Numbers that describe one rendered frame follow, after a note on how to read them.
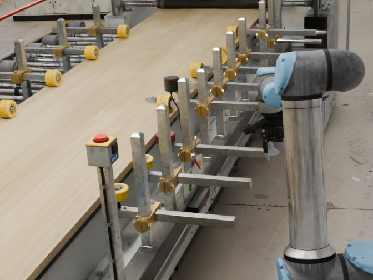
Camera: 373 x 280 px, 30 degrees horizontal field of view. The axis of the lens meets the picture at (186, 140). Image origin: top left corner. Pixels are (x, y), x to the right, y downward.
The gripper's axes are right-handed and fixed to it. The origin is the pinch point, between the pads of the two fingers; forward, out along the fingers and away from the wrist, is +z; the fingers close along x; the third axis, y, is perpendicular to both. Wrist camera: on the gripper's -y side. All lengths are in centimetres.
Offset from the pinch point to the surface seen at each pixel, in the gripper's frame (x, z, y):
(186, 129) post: -6.0, -13.4, -30.3
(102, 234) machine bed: -49, 12, -51
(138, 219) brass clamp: -58, -1, -32
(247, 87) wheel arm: 48, -13, -19
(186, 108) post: -6.1, -22.1, -29.5
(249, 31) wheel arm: 148, -14, -41
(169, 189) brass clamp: -33.7, -0.9, -29.3
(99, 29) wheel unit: 148, -16, -138
